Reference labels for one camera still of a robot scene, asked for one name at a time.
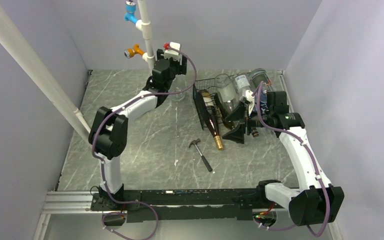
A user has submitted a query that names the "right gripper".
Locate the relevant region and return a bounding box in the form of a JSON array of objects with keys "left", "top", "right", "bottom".
[{"left": 222, "top": 101, "right": 273, "bottom": 144}]

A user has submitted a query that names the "round clear glass bottle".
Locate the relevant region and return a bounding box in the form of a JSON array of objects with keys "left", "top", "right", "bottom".
[{"left": 168, "top": 74, "right": 186, "bottom": 102}]

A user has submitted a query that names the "clear frosted wine bottle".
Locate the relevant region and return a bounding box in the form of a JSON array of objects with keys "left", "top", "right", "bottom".
[{"left": 214, "top": 73, "right": 239, "bottom": 115}]

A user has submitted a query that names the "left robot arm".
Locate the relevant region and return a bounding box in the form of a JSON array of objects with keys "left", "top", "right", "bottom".
[{"left": 88, "top": 46, "right": 187, "bottom": 210}]

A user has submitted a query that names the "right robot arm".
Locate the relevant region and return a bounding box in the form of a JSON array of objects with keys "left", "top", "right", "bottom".
[{"left": 218, "top": 91, "right": 345, "bottom": 228}]

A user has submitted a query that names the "green wine bottle silver cap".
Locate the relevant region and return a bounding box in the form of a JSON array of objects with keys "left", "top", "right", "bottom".
[{"left": 216, "top": 106, "right": 236, "bottom": 130}]

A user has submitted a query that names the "red wine bottle gold cap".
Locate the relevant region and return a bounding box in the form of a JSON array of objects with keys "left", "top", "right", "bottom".
[{"left": 199, "top": 90, "right": 224, "bottom": 151}]

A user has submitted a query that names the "clear bottle white label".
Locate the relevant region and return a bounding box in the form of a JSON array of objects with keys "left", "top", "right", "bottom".
[{"left": 233, "top": 73, "right": 255, "bottom": 100}]

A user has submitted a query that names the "blue label clear bottle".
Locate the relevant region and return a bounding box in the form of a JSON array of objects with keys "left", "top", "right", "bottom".
[{"left": 249, "top": 68, "right": 275, "bottom": 96}]

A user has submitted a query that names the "orange pipe nozzle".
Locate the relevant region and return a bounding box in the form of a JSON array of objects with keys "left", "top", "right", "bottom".
[{"left": 124, "top": 43, "right": 145, "bottom": 59}]

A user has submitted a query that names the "small grey hammer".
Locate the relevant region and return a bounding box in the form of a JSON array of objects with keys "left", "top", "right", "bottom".
[{"left": 189, "top": 138, "right": 213, "bottom": 172}]

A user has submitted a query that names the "blue pipe nozzle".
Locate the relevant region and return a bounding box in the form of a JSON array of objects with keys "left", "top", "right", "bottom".
[{"left": 124, "top": 0, "right": 138, "bottom": 24}]

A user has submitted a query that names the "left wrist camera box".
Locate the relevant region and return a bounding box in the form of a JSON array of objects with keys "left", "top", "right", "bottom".
[{"left": 163, "top": 42, "right": 182, "bottom": 62}]

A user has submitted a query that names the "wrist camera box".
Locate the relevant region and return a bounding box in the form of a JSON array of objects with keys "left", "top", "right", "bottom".
[
  {"left": 243, "top": 90, "right": 255, "bottom": 116},
  {"left": 163, "top": 42, "right": 182, "bottom": 62}
]

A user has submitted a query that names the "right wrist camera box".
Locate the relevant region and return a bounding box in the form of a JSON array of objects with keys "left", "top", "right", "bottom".
[{"left": 243, "top": 90, "right": 255, "bottom": 116}]

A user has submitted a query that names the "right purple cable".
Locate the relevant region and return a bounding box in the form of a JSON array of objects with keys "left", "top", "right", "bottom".
[{"left": 252, "top": 80, "right": 331, "bottom": 238}]

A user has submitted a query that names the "black wire wine rack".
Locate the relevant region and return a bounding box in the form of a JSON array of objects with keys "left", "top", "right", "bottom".
[{"left": 192, "top": 78, "right": 225, "bottom": 131}]

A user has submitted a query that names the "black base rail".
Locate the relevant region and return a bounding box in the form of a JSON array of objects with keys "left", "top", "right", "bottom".
[{"left": 90, "top": 187, "right": 289, "bottom": 223}]

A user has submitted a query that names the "white pvc pipe frame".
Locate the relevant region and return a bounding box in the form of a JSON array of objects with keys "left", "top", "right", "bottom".
[{"left": 0, "top": 0, "right": 156, "bottom": 142}]

